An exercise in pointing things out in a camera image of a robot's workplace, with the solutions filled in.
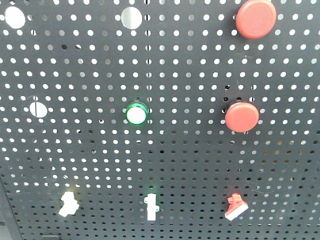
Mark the red rotary switch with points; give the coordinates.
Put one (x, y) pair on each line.
(236, 206)

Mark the upper red mushroom button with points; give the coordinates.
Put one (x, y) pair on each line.
(256, 18)

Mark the green illuminated push button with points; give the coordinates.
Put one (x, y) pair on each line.
(136, 113)

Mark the white-green rotary switch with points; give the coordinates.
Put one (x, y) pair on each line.
(151, 206)

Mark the lower red mushroom button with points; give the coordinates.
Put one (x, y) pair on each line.
(241, 117)

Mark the red mushroom button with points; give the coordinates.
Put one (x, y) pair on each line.
(256, 18)
(241, 117)

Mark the black perforated pegboard panel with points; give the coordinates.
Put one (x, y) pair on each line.
(70, 68)

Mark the yellow-white rotary switch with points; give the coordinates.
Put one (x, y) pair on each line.
(70, 204)

